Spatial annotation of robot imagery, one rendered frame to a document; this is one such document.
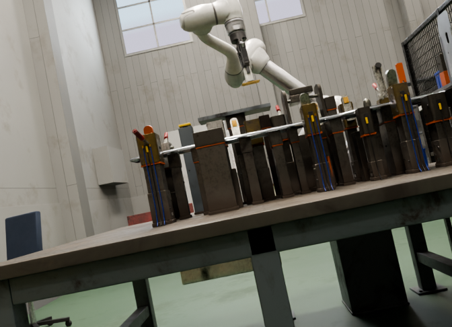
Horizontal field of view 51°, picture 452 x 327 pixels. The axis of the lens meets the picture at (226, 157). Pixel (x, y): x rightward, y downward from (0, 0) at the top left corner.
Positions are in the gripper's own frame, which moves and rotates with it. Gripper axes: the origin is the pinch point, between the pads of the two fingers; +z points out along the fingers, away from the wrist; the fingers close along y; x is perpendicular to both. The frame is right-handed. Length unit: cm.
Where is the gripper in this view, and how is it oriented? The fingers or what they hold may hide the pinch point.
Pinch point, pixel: (248, 75)
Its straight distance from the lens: 221.1
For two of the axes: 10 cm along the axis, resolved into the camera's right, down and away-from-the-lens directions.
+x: 9.6, -2.4, 1.1
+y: 0.7, -1.6, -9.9
